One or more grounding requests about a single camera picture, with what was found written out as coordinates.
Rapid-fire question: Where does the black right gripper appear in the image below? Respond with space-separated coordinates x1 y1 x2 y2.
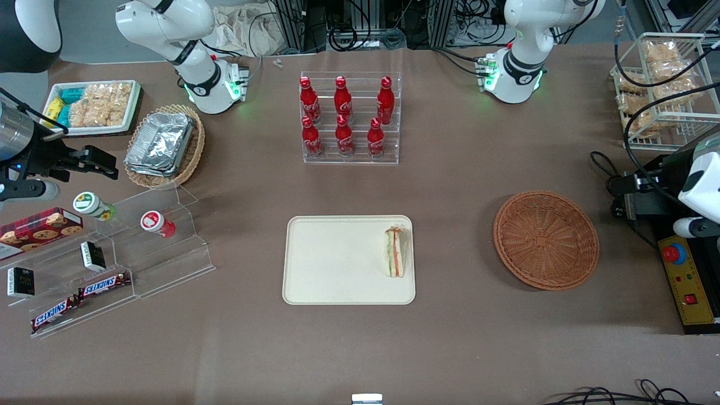
0 132 119 185

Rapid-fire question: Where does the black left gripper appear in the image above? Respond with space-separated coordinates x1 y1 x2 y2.
607 155 688 221

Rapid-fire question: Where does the triangular sandwich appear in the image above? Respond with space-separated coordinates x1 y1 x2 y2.
384 225 407 278

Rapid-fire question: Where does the white rectangular snack tray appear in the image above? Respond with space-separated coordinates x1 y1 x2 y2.
40 80 141 136

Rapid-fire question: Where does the aluminium foil tray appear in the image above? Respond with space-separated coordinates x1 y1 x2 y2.
124 111 195 178

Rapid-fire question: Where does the round brown wicker basket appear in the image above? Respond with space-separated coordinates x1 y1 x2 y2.
493 191 600 291

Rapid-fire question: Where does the oval light wicker basket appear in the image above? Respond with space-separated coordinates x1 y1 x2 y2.
124 104 206 189

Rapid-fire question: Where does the cream plastic serving tray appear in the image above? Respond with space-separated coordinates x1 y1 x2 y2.
282 215 416 305

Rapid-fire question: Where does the green sunflower lid cup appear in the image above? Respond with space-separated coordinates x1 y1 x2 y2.
73 191 116 222

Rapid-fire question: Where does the clear bag of crackers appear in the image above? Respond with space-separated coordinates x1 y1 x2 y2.
644 40 682 64
649 59 700 109
68 100 110 128
83 83 115 106
618 94 654 117
109 82 133 127
615 70 649 95
625 114 660 140

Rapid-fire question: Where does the red tartan cookie box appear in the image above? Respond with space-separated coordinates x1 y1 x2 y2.
0 207 84 261

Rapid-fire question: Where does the red strawberry lid cup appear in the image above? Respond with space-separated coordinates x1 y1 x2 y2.
140 210 177 239

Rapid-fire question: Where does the small black box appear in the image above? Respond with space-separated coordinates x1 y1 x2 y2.
80 241 107 272
7 267 36 298

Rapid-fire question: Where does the Snickers chocolate bar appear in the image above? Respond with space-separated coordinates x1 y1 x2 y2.
77 272 132 299
30 296 80 333

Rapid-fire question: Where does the yellow control box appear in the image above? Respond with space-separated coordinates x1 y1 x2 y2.
657 235 720 336

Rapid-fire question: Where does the clear acrylic step shelf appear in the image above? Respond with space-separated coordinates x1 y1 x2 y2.
0 183 216 339

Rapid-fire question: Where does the beige cloth bag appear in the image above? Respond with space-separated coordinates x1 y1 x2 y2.
209 4 289 58

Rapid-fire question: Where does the red cola bottle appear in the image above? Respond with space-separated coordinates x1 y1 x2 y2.
334 76 354 122
377 76 395 126
367 118 386 159
301 116 325 159
299 76 322 125
335 115 355 157

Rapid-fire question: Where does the clear acrylic bottle rack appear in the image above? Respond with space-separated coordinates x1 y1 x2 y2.
300 71 402 165

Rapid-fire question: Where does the black coiled table cable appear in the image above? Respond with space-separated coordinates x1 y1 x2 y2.
589 151 636 195

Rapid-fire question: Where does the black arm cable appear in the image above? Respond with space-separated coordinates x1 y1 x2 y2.
623 83 720 195
613 0 720 89

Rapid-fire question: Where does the white wire basket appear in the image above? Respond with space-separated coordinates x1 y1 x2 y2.
610 32 720 151

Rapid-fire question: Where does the black cable at table edge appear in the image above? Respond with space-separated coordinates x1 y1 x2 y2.
540 379 701 405

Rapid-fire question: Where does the aluminium frame post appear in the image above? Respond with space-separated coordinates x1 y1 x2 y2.
274 0 307 55
429 0 455 49

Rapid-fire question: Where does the black cable bundle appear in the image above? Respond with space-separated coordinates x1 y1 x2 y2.
325 0 408 52

